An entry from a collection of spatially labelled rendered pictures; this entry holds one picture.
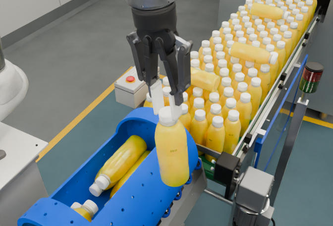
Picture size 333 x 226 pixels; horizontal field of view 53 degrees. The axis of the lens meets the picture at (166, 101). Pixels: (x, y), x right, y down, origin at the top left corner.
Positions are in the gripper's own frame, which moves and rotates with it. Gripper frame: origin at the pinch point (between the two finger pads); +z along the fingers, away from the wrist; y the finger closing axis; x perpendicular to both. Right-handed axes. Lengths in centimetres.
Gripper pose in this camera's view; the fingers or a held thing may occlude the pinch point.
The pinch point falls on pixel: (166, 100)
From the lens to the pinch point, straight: 67.5
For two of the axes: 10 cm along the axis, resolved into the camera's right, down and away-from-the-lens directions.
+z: 1.1, 8.1, 5.7
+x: 5.7, -5.2, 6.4
